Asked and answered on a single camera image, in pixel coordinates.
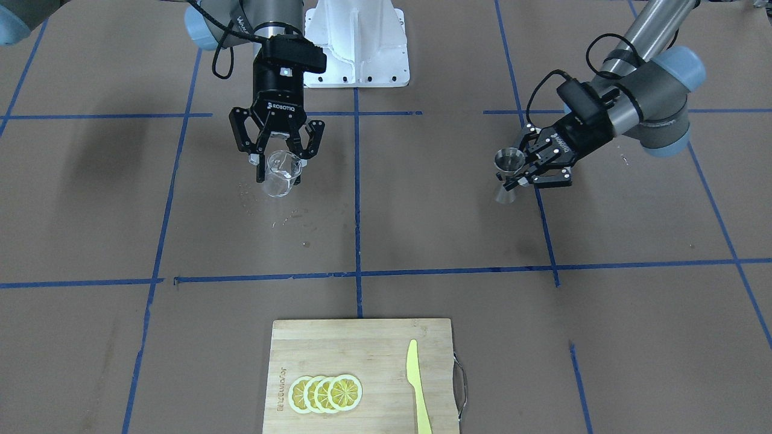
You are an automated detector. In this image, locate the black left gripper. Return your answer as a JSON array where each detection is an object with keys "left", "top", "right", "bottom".
[{"left": 516, "top": 115, "right": 614, "bottom": 189}]

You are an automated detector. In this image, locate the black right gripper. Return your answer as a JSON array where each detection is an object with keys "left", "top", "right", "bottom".
[{"left": 229, "top": 57, "right": 326, "bottom": 183}]

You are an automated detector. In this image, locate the steel jigger measuring cup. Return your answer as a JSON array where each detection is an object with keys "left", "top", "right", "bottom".
[{"left": 494, "top": 146, "right": 525, "bottom": 205}]

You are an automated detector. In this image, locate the clear glass beaker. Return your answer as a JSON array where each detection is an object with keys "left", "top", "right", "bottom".
[{"left": 262, "top": 150, "right": 305, "bottom": 198}]

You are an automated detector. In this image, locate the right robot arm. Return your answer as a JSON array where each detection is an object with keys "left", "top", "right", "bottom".
[{"left": 184, "top": 1, "right": 327, "bottom": 183}]

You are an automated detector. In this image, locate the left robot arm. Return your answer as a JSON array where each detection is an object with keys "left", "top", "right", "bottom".
[{"left": 497, "top": 1, "right": 706, "bottom": 190}]

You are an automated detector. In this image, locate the blue tape line lengthwise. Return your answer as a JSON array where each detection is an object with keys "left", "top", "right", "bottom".
[{"left": 353, "top": 87, "right": 364, "bottom": 319}]

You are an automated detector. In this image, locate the blue tape line crosswise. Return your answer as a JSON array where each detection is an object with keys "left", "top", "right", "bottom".
[{"left": 1, "top": 257, "right": 771, "bottom": 289}]

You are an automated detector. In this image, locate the yellow plastic knife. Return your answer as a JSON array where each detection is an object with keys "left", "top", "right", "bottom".
[{"left": 406, "top": 339, "right": 432, "bottom": 433}]

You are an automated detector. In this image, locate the bamboo cutting board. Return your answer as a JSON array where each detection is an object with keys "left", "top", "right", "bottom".
[{"left": 262, "top": 318, "right": 461, "bottom": 433}]

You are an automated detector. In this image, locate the lemon slice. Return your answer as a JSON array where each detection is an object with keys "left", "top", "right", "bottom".
[
  {"left": 327, "top": 374, "right": 363, "bottom": 412},
  {"left": 303, "top": 376, "right": 325, "bottom": 414},
  {"left": 314, "top": 377, "right": 337, "bottom": 414},
  {"left": 288, "top": 376, "right": 312, "bottom": 414}
]

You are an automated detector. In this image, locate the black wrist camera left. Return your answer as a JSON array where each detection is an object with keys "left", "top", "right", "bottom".
[{"left": 557, "top": 78, "right": 609, "bottom": 125}]

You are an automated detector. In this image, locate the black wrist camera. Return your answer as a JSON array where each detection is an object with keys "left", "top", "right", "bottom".
[
  {"left": 258, "top": 34, "right": 327, "bottom": 74},
  {"left": 557, "top": 78, "right": 609, "bottom": 125}
]

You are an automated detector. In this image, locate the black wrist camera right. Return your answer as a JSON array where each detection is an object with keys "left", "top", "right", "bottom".
[{"left": 258, "top": 34, "right": 327, "bottom": 74}]

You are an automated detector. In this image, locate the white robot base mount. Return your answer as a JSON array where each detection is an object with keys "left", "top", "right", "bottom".
[{"left": 304, "top": 1, "right": 411, "bottom": 88}]

